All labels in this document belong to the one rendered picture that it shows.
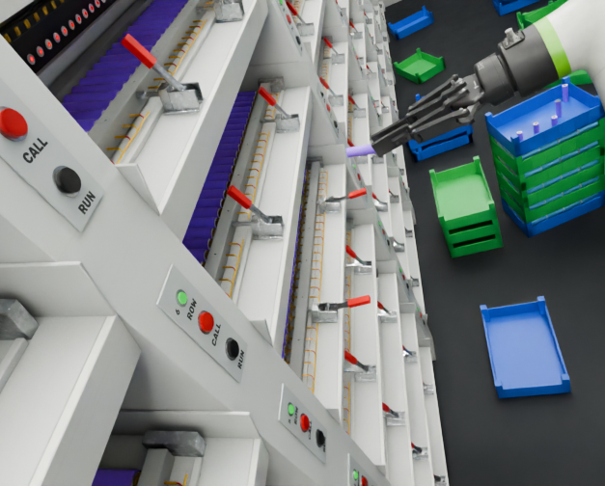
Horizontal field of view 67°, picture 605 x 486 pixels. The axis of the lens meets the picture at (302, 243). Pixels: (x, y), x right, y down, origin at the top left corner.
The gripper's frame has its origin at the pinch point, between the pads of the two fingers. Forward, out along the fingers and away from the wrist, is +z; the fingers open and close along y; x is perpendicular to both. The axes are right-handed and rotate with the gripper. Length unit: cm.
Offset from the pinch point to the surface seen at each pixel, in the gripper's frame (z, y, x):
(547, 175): -19, -64, 81
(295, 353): 19.8, 36.3, 3.2
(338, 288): 16.2, 22.1, 8.2
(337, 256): 16.6, 14.7, 8.0
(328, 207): 17.9, 2.2, 5.9
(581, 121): -34, -68, 68
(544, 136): -23, -64, 65
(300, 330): 19.5, 32.3, 3.4
